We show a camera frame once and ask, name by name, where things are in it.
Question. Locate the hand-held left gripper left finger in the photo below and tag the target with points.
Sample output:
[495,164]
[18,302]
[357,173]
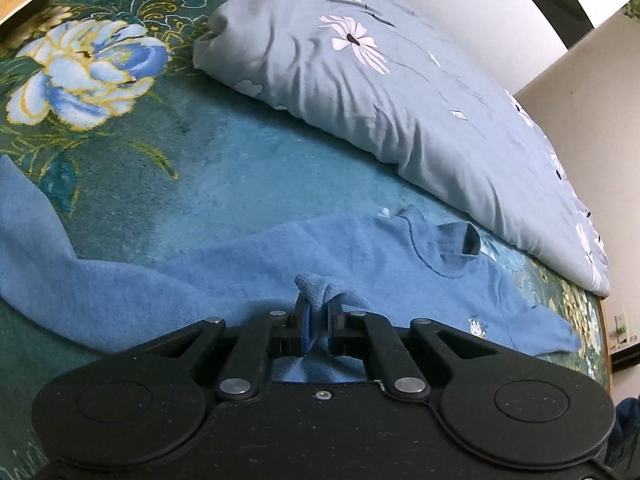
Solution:
[303,327]

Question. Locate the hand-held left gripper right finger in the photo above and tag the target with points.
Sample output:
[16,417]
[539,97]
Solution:
[334,327]

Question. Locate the blue sweater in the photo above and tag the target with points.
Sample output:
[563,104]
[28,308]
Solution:
[250,260]

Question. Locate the green floral blanket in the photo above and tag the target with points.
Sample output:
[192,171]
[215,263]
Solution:
[175,160]

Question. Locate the person's dark blue clothing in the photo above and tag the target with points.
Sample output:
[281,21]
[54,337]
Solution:
[627,430]

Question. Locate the white wall socket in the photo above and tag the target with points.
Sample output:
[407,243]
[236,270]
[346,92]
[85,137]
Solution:
[620,329]

